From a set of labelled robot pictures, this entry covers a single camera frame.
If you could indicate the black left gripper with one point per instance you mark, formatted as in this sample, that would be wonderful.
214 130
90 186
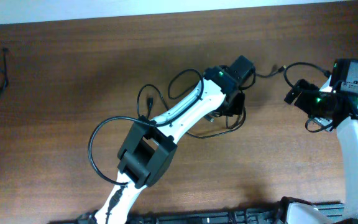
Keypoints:
238 107

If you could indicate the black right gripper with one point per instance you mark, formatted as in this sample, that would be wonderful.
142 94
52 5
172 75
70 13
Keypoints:
311 91

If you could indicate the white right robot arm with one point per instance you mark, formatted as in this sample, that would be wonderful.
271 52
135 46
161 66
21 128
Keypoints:
334 107

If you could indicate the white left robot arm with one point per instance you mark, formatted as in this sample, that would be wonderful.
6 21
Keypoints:
150 145

